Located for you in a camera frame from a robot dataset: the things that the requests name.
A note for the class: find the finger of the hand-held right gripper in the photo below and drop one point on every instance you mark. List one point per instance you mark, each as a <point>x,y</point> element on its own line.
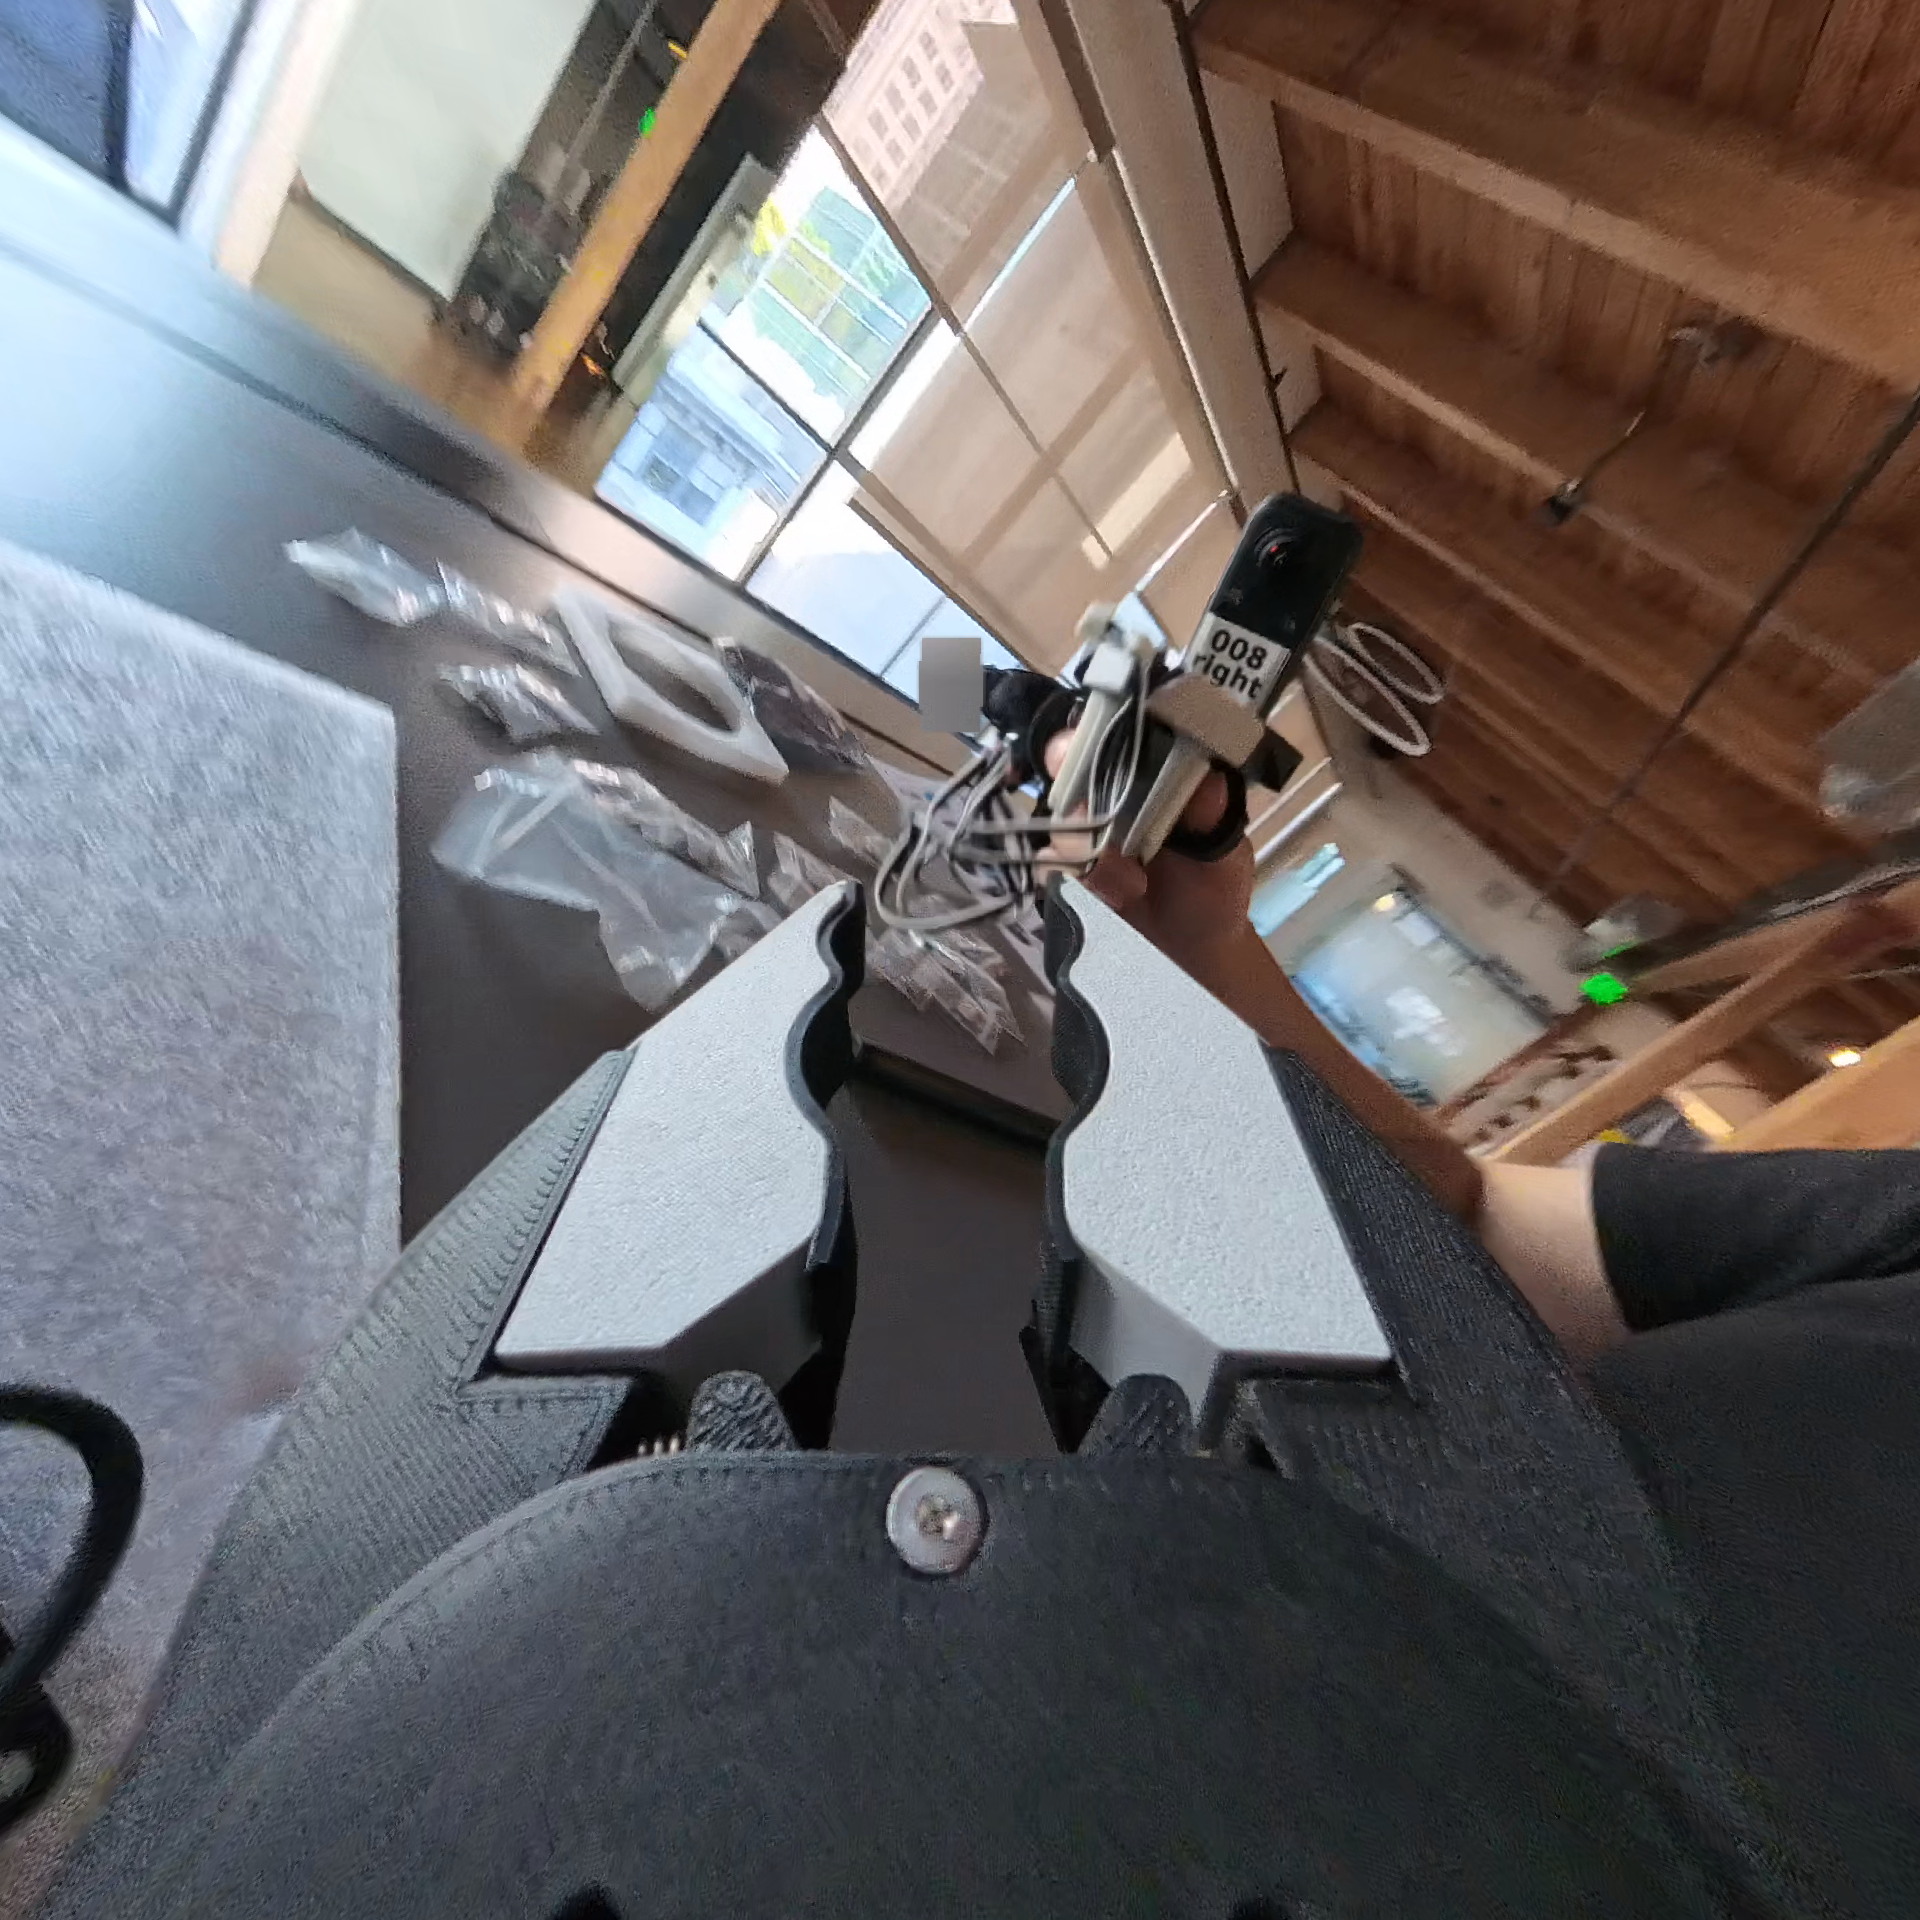
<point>1119,645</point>
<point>1067,780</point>

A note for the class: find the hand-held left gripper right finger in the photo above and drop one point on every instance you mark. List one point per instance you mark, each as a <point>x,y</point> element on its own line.
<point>1215,1201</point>

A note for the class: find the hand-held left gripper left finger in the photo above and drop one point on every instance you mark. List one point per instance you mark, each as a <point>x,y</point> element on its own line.
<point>675,1201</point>

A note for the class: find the person's right forearm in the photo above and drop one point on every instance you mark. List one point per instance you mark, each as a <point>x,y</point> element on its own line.
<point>1411,1142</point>

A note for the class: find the dark grey desk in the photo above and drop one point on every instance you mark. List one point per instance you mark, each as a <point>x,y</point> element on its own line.
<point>481,1080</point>

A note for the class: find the dark office desk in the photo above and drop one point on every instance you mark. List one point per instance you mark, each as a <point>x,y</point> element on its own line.
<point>148,300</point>

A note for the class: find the person's right hand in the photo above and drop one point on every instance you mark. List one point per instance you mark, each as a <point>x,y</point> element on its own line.
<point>1184,908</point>

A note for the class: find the pile of clear screw bags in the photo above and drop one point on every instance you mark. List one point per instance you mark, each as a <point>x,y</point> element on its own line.
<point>930,975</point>

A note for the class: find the black screwdriver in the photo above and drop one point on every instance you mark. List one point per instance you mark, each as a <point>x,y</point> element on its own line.
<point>944,1103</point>

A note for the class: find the dark shiny plastic bag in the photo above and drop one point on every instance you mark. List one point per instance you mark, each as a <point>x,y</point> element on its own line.
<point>780,705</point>

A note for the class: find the green exit sign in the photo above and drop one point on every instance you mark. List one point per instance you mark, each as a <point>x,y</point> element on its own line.
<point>1604,991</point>

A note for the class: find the small clear screw bag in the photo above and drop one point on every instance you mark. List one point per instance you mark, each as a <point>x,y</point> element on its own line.
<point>359,580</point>
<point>518,702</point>
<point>503,616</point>

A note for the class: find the white foam sheet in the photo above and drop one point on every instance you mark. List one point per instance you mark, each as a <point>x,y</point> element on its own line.
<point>180,975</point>

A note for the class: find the person's dark clothing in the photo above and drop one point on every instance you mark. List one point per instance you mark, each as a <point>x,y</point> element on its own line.
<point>1770,1500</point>

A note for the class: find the black office chair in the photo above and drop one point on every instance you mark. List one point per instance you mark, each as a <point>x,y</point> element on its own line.
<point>510,254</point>

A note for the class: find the white foam frame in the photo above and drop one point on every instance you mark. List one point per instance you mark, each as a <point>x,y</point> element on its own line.
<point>593,645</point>

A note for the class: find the black frame chair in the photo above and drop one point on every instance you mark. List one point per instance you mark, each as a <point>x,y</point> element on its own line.
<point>59,76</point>

